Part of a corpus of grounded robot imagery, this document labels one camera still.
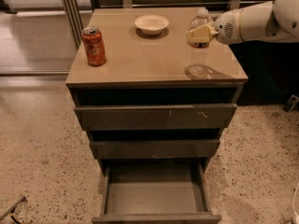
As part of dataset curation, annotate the white ceramic bowl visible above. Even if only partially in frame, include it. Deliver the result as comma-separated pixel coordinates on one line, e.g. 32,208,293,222
135,15,169,35

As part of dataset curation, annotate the grey middle drawer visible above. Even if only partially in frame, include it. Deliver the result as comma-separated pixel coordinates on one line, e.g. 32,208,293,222
90,139,220,160

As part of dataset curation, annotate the grey drawer cabinet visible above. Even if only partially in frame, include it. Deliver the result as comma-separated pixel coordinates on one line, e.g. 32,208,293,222
66,7,248,168

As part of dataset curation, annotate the grey drawer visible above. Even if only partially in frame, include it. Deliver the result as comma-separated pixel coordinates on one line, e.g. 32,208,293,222
90,139,220,160
92,163,221,224
75,104,236,131

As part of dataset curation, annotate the metal floor bracket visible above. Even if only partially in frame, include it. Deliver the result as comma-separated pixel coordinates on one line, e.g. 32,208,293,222
0,196,26,224

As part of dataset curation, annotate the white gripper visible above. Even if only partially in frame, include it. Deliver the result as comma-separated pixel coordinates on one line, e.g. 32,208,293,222
186,9,242,45

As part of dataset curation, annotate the dark floor object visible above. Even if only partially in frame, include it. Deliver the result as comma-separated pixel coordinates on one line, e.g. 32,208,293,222
283,94,299,112

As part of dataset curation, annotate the grey top drawer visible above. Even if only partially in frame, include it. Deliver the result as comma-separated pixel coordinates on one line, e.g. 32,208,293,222
75,104,236,131

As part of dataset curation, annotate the grey bottom drawer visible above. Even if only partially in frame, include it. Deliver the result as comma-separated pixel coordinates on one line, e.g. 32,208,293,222
92,163,221,224

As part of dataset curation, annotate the clear plastic water bottle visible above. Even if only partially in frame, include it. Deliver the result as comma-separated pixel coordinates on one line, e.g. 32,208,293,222
185,7,211,79

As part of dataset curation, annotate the orange soda can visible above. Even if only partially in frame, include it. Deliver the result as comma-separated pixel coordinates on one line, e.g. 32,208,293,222
81,26,107,66

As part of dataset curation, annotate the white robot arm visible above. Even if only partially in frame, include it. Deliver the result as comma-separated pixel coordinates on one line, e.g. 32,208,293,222
186,0,299,47

